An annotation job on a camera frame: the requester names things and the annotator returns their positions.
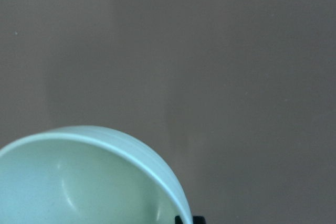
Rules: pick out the light green bowl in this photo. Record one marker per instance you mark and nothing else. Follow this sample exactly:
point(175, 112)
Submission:
point(88, 174)

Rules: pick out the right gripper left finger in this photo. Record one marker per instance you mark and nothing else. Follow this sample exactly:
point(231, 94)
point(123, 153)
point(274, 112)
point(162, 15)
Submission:
point(178, 220)

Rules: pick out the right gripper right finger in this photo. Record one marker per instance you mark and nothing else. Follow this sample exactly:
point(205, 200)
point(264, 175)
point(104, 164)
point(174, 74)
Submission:
point(198, 220)

